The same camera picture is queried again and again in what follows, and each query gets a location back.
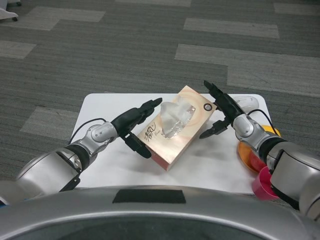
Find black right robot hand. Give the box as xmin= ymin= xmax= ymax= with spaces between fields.
xmin=199 ymin=79 xmax=248 ymax=140

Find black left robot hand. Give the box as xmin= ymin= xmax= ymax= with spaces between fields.
xmin=110 ymin=98 xmax=163 ymax=160

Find peach cardboard tissue box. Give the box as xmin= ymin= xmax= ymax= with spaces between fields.
xmin=136 ymin=84 xmax=218 ymax=172

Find white computer mouse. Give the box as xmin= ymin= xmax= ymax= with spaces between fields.
xmin=232 ymin=96 xmax=260 ymax=113

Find orange round plate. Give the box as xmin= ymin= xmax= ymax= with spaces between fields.
xmin=237 ymin=142 xmax=263 ymax=173

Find red apple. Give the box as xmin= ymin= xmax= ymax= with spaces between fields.
xmin=248 ymin=152 xmax=267 ymax=172

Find pink plastic cup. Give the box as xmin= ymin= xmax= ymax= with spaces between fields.
xmin=252 ymin=166 xmax=280 ymax=201

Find silver robot chest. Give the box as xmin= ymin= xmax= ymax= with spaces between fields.
xmin=0 ymin=185 xmax=320 ymax=240

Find white wheeled furniture base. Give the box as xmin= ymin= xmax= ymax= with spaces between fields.
xmin=0 ymin=7 xmax=19 ymax=22

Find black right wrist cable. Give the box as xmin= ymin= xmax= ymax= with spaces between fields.
xmin=246 ymin=108 xmax=280 ymax=137

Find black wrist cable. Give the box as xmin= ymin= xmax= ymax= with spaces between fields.
xmin=69 ymin=118 xmax=107 ymax=145
xmin=246 ymin=108 xmax=280 ymax=137

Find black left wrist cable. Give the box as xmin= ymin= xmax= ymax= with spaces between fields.
xmin=69 ymin=118 xmax=107 ymax=145

